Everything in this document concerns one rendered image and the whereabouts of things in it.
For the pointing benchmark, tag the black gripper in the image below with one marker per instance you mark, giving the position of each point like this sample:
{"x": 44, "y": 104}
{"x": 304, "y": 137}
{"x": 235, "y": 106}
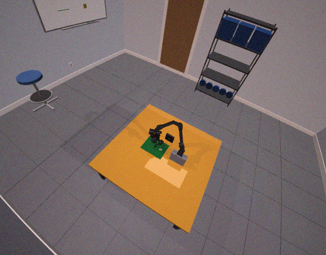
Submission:
{"x": 158, "y": 138}

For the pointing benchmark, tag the green circuit board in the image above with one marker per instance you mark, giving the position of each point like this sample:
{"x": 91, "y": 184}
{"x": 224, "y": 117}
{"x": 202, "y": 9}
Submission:
{"x": 157, "y": 151}

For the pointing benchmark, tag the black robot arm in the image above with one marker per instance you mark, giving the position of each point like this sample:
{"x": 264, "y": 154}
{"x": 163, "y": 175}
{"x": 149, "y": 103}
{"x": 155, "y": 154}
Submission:
{"x": 157, "y": 133}

